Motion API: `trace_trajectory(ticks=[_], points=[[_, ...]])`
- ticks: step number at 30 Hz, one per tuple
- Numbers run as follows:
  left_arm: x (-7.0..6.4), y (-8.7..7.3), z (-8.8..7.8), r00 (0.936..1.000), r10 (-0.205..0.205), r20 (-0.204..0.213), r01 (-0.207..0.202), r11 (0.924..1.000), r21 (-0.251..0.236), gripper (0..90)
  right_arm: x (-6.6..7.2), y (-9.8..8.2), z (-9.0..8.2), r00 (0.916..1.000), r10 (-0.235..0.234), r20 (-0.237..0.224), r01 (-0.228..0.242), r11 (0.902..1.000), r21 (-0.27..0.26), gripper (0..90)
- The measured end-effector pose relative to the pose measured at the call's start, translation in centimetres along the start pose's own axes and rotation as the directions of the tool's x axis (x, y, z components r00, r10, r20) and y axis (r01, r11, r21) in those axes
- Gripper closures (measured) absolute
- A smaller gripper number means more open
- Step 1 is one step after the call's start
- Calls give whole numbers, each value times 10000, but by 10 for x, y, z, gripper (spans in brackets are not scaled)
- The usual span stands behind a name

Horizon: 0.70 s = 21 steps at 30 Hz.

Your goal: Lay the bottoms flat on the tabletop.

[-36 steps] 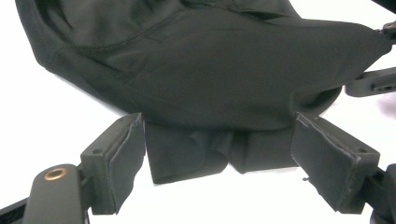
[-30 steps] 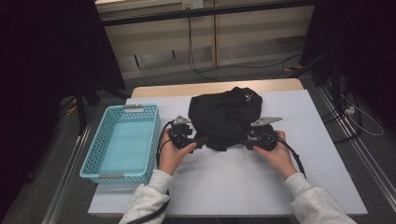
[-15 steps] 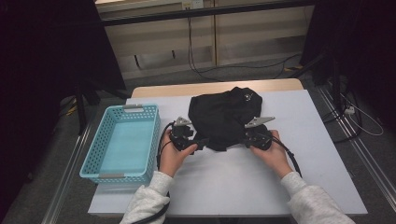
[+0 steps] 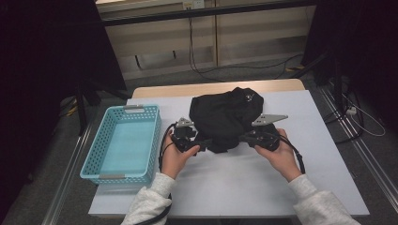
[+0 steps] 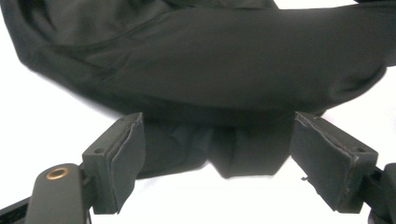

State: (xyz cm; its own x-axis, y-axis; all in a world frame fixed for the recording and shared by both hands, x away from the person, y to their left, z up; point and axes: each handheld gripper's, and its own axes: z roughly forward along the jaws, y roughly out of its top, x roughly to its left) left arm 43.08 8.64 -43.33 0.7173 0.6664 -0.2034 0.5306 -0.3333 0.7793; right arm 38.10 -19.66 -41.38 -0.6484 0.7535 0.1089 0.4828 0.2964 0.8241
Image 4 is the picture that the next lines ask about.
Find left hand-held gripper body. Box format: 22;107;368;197
170;117;202;154

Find yellow cable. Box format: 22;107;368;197
65;97;79;118

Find wooden table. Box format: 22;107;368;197
130;78;306;99

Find person's left hand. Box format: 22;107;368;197
161;129;201;180

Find black horizontal bar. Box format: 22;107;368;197
101;0;317;27

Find light blue plastic basket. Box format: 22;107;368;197
79;103;162;186

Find black stand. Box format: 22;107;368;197
74;79;134;137
292;51;345;111

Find black floor cables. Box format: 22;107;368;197
323;90;365;144

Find white table sheet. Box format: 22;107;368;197
88;89;371;218

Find white floor cable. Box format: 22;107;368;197
341;92;387;138

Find white wall socket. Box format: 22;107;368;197
182;0;205;9

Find black curtain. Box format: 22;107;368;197
0;0;128;219
301;0;398;132

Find left hand-held gripper cable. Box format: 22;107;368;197
134;122;177;225

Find black pants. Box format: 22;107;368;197
189;86;265;154

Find black wall cable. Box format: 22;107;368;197
187;17;304;83

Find right hand-held gripper cable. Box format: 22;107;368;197
278;134;307;175

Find hand-held gripper cable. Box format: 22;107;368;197
134;122;177;225
278;134;307;175

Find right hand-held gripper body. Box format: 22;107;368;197
248;113;289;153

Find aluminium floor rail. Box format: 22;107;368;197
40;123;93;225
318;85;398;204

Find person's right hand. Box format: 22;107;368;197
253;127;303;183

